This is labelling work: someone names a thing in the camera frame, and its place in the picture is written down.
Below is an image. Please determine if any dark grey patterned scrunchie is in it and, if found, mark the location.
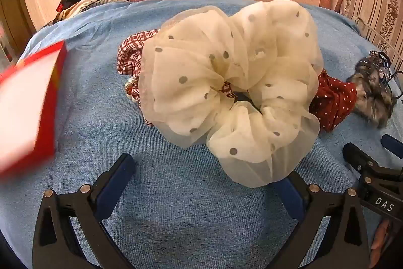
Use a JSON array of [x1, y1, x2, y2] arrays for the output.
[[346, 58, 398, 128]]

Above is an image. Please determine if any blue blanket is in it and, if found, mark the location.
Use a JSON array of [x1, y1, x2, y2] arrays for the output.
[[0, 0, 403, 269]]

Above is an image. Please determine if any pearl bead bracelet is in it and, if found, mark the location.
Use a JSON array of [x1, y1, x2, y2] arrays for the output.
[[124, 77, 143, 106]]

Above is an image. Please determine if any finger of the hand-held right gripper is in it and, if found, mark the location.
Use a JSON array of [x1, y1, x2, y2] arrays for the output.
[[380, 134, 403, 159], [343, 142, 403, 184]]

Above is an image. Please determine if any red plaid scrunchie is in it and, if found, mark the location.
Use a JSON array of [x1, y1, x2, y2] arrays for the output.
[[116, 29, 238, 126]]

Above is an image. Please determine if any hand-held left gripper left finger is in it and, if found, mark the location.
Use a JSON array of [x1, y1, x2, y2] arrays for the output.
[[32, 153, 136, 269]]

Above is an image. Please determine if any red shallow box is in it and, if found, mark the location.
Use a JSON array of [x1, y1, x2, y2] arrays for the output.
[[0, 40, 68, 176]]

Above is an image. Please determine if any red garment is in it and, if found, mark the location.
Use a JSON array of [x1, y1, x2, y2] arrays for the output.
[[57, 0, 75, 13]]

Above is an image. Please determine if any black crystal bead hair tie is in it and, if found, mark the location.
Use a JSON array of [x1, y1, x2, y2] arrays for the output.
[[368, 50, 403, 99]]

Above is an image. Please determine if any patterned glass door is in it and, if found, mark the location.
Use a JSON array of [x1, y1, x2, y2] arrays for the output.
[[0, 0, 36, 63]]

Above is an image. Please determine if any striped floral seat cushion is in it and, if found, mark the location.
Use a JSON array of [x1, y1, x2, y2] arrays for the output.
[[335, 0, 403, 66]]

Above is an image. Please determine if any person's right hand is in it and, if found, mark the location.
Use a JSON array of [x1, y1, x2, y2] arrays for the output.
[[370, 219, 398, 269]]

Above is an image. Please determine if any red white-dotted scrunchie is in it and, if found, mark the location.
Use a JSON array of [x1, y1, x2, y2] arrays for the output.
[[309, 69, 358, 132]]

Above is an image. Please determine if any yellow floral cloth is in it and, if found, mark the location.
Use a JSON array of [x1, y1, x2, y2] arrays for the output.
[[52, 0, 128, 25]]

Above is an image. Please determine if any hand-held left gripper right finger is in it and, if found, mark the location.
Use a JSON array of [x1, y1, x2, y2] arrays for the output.
[[269, 172, 370, 269]]

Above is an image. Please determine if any cream polka-dot organza scrunchie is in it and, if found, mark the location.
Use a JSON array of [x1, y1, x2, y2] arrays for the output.
[[138, 0, 325, 188]]

